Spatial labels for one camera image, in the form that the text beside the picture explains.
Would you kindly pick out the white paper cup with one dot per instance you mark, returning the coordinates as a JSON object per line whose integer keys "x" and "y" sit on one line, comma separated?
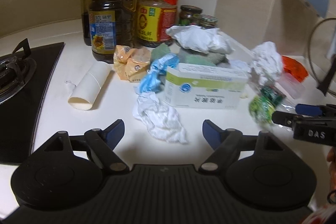
{"x": 90, "y": 85}

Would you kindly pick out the blue label oil bottle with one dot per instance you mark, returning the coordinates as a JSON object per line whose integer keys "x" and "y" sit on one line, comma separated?
{"x": 110, "y": 16}

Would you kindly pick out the crumpled white tissue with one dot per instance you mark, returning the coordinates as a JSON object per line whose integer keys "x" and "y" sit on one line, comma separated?
{"x": 266, "y": 61}
{"x": 199, "y": 37}
{"x": 160, "y": 119}

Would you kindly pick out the dark bottle with yellow cap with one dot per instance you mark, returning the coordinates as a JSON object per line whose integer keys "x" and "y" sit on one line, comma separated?
{"x": 85, "y": 22}

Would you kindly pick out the tall black lid sauce jar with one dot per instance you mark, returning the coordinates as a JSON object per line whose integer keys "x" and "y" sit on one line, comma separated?
{"x": 188, "y": 15}

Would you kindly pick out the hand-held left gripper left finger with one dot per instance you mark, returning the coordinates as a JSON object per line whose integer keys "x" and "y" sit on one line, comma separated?
{"x": 116, "y": 130}

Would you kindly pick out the green snack wrapper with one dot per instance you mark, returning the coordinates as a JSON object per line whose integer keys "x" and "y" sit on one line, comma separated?
{"x": 260, "y": 109}

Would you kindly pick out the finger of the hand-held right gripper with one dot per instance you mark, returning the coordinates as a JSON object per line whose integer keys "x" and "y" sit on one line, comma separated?
{"x": 284, "y": 118}
{"x": 308, "y": 109}

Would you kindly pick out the dark green cloth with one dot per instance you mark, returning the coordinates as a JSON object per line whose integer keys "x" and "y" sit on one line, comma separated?
{"x": 161, "y": 52}

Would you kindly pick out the person's right hand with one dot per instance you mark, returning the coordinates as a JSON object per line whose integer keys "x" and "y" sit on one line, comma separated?
{"x": 332, "y": 155}

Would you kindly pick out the black stove pan support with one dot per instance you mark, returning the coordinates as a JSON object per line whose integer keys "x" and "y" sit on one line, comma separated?
{"x": 18, "y": 52}

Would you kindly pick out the black gas stove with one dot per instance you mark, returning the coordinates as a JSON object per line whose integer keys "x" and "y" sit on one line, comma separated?
{"x": 29, "y": 113}

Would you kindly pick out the orange plastic bag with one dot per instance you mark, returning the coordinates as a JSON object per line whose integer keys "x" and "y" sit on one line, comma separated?
{"x": 295, "y": 67}

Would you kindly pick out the person's red patterned clothing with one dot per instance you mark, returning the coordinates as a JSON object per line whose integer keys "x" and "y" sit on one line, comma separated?
{"x": 324, "y": 214}

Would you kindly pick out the white and green medicine box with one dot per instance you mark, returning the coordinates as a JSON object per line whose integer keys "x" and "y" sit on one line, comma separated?
{"x": 204, "y": 90}

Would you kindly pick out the clear plastic container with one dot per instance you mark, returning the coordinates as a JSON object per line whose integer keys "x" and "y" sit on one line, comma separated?
{"x": 291, "y": 86}

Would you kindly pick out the short checkered lid sauce jar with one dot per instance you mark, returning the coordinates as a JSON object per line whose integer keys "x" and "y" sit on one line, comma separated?
{"x": 209, "y": 21}

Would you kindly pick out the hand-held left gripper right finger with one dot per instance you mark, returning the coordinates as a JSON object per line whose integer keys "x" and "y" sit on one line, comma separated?
{"x": 210, "y": 132}

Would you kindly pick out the light green microfiber cloth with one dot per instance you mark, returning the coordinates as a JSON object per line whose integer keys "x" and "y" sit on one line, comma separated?
{"x": 202, "y": 58}

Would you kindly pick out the orange snack packet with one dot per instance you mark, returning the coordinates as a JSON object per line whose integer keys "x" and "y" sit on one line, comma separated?
{"x": 131, "y": 64}

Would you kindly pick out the glass pot lid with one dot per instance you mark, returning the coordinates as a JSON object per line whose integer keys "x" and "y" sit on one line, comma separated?
{"x": 326, "y": 74}

